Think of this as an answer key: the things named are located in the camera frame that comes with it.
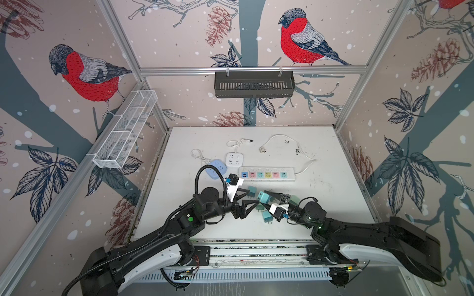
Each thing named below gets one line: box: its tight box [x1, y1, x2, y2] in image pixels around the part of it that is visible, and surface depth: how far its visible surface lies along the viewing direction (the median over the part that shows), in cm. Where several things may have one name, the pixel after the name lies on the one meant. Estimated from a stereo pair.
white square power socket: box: [225, 151, 244, 168], surface depth 103 cm
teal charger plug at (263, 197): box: [257, 190, 271, 204], surface depth 72 cm
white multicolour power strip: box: [238, 166, 296, 182], surface depth 97 cm
